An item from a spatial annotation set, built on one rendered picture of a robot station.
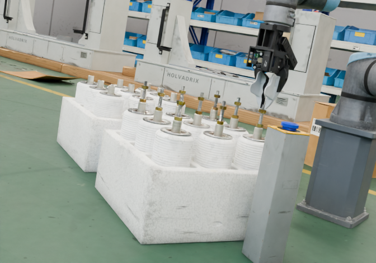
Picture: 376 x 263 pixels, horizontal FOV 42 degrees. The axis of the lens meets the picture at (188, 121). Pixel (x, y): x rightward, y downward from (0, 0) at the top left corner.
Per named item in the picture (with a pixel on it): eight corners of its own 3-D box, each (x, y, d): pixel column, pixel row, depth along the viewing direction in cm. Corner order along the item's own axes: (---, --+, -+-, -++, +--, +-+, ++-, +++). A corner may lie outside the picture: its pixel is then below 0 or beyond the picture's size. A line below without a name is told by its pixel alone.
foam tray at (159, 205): (207, 189, 162) (217, 137, 160) (277, 239, 128) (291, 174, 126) (94, 187, 144) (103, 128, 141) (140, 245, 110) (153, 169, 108)
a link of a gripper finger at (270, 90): (254, 108, 122) (261, 72, 121) (266, 108, 127) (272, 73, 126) (265, 111, 120) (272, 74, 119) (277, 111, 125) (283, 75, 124)
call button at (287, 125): (290, 130, 112) (291, 121, 112) (300, 134, 109) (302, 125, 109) (276, 128, 111) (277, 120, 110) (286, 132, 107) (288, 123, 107)
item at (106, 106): (111, 143, 172) (119, 93, 170) (120, 150, 164) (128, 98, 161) (85, 142, 168) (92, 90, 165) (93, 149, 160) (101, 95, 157)
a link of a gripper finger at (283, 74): (265, 90, 125) (271, 56, 124) (269, 90, 126) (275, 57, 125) (281, 93, 122) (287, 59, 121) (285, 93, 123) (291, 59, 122)
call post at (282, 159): (264, 251, 119) (291, 128, 114) (282, 264, 113) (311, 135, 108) (240, 252, 116) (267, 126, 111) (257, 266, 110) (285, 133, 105)
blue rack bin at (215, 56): (224, 64, 713) (227, 49, 709) (247, 68, 691) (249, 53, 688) (205, 61, 672) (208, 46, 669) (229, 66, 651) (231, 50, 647)
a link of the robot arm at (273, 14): (274, 8, 126) (302, 12, 121) (271, 26, 127) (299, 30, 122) (259, 3, 120) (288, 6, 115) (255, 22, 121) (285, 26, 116)
